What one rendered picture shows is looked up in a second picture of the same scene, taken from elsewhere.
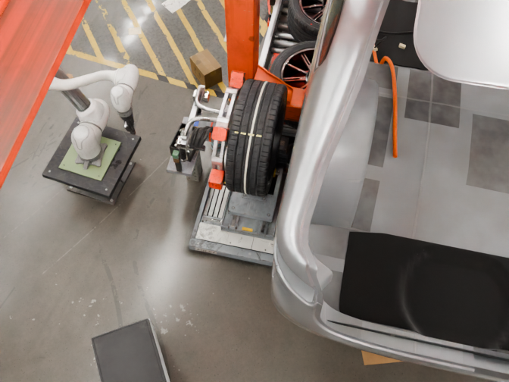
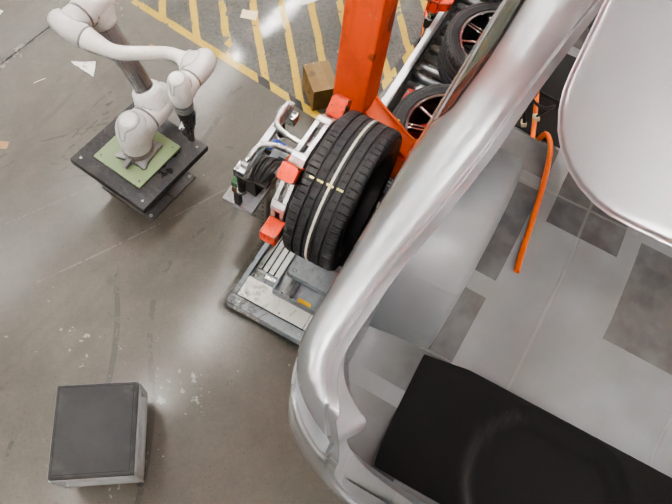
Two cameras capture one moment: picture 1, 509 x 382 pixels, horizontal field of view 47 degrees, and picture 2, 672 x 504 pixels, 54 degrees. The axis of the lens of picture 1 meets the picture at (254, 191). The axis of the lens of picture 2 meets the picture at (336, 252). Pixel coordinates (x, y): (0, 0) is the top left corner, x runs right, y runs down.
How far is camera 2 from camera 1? 64 cm
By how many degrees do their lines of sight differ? 3
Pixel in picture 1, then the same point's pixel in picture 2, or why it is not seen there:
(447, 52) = (629, 151)
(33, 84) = not seen: outside the picture
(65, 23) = not seen: outside the picture
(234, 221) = (291, 288)
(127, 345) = (100, 409)
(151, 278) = (167, 328)
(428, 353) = not seen: outside the picture
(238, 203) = (303, 266)
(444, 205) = (564, 356)
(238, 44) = (352, 60)
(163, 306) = (171, 368)
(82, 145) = (126, 136)
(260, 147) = (337, 206)
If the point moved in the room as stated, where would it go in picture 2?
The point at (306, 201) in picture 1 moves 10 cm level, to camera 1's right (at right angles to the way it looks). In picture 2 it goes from (355, 310) to (392, 322)
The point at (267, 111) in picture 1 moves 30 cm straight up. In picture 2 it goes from (361, 161) to (372, 111)
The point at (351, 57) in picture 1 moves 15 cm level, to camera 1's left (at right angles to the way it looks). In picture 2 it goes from (486, 118) to (433, 102)
